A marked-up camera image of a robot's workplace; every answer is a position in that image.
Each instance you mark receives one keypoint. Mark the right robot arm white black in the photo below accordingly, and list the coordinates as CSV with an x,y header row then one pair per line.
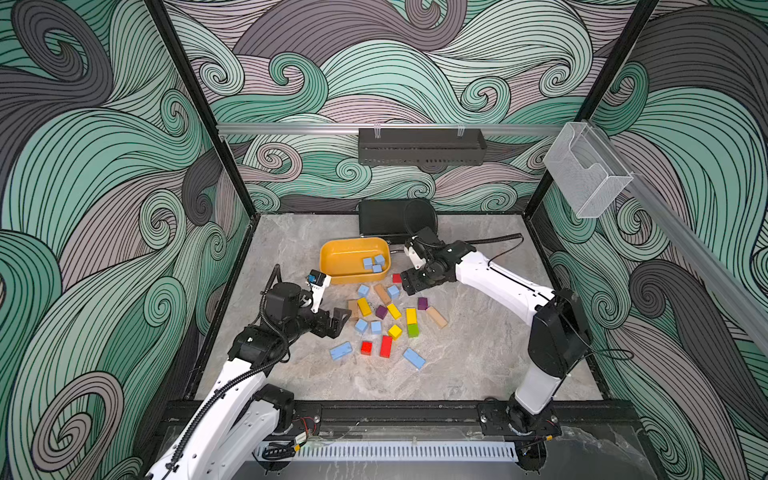
x,y
559,335

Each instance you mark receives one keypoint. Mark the natural wood block right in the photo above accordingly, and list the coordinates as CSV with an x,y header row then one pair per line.
x,y
437,317

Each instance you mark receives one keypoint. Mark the yellow long block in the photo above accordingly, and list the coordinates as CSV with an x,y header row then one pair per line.
x,y
364,307
411,316

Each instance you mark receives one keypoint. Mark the purple cube centre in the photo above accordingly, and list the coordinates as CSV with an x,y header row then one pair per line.
x,y
381,312

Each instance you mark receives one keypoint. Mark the white slotted cable duct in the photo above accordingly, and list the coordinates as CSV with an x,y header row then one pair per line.
x,y
401,451

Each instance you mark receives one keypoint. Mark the black ribbed case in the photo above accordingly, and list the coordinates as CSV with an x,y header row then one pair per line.
x,y
396,220

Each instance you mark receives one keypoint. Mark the clear acrylic wall holder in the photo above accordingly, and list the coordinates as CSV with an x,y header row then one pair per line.
x,y
587,169

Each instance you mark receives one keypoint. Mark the red long block bottom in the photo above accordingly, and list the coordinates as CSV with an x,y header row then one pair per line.
x,y
386,347

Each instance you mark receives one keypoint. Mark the natural wood block upper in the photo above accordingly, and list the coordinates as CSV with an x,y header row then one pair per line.
x,y
382,293

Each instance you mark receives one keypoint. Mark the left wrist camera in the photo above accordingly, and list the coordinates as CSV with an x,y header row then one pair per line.
x,y
318,283

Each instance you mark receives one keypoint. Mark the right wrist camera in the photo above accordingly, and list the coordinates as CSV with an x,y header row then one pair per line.
x,y
415,252

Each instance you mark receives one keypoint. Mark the black wall shelf tray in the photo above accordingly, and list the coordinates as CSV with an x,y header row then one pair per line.
x,y
421,148

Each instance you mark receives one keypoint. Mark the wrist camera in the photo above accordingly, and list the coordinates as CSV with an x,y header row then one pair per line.
x,y
415,252
318,283

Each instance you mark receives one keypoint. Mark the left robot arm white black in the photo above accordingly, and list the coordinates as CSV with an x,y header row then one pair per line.
x,y
242,409

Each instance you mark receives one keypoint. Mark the yellow block centre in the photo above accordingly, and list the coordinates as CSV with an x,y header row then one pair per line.
x,y
394,311

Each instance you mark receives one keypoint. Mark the natural wood block left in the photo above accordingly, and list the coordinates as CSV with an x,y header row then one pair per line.
x,y
354,309

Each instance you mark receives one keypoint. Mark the yellow plastic bin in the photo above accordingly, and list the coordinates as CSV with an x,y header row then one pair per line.
x,y
342,259

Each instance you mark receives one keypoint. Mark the aluminium rail back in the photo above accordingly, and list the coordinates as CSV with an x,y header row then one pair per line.
x,y
331,129

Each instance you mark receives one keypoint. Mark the natural wood block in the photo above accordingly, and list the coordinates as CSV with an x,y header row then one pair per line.
x,y
354,309
437,317
382,293

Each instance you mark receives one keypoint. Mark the aluminium rail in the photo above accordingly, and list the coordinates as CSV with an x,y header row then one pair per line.
x,y
680,207
331,129

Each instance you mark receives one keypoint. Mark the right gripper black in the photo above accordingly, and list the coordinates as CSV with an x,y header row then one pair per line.
x,y
411,283

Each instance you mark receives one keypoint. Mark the aluminium rail right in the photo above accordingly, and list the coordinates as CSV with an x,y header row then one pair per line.
x,y
680,207

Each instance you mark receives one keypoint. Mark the yellow long block right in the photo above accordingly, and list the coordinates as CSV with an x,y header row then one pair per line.
x,y
411,316

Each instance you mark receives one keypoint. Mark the yellow long block left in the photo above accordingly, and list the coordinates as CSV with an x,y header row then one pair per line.
x,y
364,307

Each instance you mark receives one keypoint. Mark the yellow cube lower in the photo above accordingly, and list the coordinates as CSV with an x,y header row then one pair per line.
x,y
395,332

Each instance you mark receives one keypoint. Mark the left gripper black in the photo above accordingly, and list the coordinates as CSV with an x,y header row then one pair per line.
x,y
320,329

